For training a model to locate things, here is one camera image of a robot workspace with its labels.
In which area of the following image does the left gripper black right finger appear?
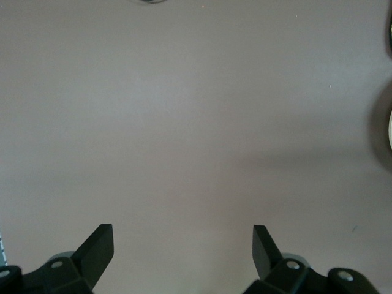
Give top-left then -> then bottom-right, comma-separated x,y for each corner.
243,225 -> 330,294

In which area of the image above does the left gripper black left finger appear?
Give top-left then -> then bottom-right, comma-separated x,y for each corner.
21,224 -> 115,294

